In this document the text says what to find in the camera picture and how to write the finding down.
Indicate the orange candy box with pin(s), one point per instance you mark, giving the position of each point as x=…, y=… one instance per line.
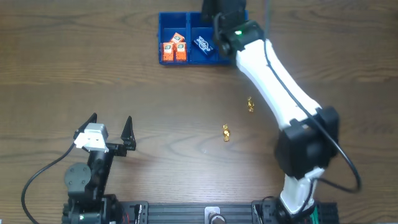
x=178, y=38
x=181, y=55
x=168, y=54

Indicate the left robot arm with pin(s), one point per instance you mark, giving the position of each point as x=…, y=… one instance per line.
x=98, y=174

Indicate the mounting rail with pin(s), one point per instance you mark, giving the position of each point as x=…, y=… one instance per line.
x=180, y=213

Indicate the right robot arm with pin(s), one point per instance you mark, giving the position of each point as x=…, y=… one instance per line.
x=273, y=81

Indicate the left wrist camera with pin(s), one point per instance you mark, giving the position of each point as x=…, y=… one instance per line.
x=93, y=137

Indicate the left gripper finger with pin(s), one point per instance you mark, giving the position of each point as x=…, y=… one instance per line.
x=90, y=119
x=128, y=135

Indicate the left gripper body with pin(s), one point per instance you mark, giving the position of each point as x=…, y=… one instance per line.
x=118, y=149

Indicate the gold candy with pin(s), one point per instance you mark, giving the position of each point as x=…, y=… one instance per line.
x=250, y=105
x=226, y=133

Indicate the blue tray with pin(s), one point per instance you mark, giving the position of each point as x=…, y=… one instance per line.
x=169, y=24

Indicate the blue candy pack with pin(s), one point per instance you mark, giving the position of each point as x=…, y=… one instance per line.
x=203, y=46

